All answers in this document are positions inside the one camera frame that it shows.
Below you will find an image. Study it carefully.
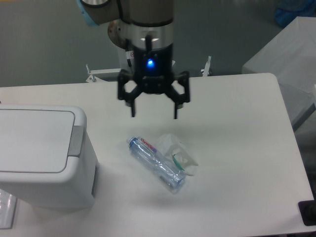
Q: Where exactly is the white trash can with lid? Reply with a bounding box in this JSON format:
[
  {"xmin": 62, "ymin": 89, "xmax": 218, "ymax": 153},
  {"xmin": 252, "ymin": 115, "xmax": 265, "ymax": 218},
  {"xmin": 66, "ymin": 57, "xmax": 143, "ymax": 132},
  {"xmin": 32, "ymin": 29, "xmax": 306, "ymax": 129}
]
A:
[{"xmin": 0, "ymin": 104, "xmax": 99, "ymax": 208}]

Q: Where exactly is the black device at table edge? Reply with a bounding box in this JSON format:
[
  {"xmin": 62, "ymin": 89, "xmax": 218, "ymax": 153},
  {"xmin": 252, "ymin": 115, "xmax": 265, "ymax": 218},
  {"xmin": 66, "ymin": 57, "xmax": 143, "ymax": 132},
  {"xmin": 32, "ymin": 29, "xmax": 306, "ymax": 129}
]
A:
[{"xmin": 298, "ymin": 200, "xmax": 316, "ymax": 226}]

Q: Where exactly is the clear plastic water bottle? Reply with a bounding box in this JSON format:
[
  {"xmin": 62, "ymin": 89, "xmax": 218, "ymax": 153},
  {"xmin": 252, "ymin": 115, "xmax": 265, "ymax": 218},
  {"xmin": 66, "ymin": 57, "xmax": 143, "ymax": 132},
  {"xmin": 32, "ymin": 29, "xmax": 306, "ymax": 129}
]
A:
[{"xmin": 126, "ymin": 137, "xmax": 186, "ymax": 193}]

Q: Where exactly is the blue plastic bag background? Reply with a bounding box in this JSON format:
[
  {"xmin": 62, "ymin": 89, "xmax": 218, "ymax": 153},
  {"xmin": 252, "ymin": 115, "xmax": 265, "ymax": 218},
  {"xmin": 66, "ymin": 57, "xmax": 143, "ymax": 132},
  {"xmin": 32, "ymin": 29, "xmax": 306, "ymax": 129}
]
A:
[{"xmin": 274, "ymin": 0, "xmax": 316, "ymax": 28}]

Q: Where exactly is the clear plastic sheet bottom left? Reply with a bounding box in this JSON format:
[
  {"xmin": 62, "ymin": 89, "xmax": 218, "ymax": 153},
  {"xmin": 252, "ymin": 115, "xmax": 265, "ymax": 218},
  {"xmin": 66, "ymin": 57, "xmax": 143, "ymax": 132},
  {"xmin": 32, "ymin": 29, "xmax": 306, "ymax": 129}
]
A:
[{"xmin": 0, "ymin": 190, "xmax": 17, "ymax": 230}]

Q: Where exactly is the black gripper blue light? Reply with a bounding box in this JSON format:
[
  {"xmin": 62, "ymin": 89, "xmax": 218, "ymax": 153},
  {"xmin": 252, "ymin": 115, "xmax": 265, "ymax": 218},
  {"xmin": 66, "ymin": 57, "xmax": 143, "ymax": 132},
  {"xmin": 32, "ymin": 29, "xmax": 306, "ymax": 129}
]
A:
[{"xmin": 118, "ymin": 45, "xmax": 190, "ymax": 119}]

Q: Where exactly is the crumpled clear plastic bag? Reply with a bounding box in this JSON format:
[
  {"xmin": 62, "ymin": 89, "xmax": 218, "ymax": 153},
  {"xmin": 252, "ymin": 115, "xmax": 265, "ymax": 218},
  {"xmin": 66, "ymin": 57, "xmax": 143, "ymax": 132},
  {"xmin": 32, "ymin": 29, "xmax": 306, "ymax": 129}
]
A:
[{"xmin": 156, "ymin": 133, "xmax": 198, "ymax": 176}]

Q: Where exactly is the white covered box right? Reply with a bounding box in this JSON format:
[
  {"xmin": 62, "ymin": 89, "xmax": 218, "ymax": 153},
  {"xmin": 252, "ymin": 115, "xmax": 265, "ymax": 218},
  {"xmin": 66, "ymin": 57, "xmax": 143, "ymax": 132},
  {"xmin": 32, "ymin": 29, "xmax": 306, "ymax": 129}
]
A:
[{"xmin": 241, "ymin": 17, "xmax": 316, "ymax": 130}]

